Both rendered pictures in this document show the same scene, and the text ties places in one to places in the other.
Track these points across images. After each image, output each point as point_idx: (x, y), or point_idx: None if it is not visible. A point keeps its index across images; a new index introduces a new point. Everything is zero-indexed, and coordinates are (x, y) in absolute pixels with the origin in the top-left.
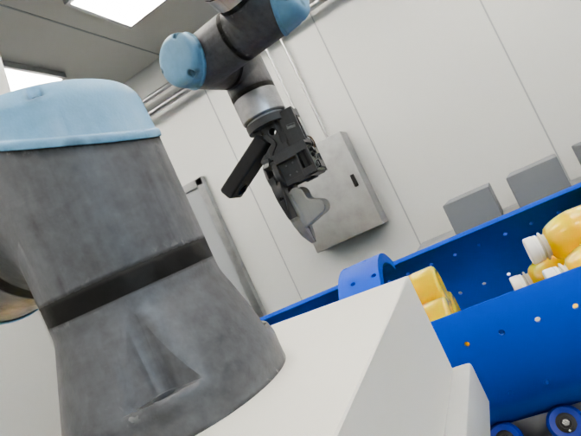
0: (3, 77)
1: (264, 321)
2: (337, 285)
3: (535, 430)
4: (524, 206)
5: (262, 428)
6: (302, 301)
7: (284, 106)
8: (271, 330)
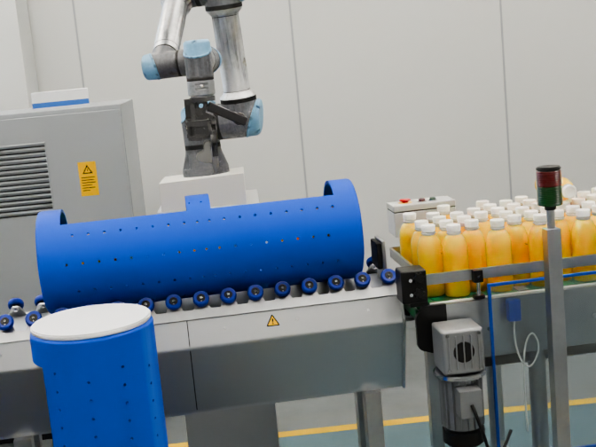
0: (222, 76)
1: (187, 169)
2: (225, 207)
3: (162, 304)
4: (104, 220)
5: (177, 176)
6: (252, 204)
7: (188, 95)
8: (184, 170)
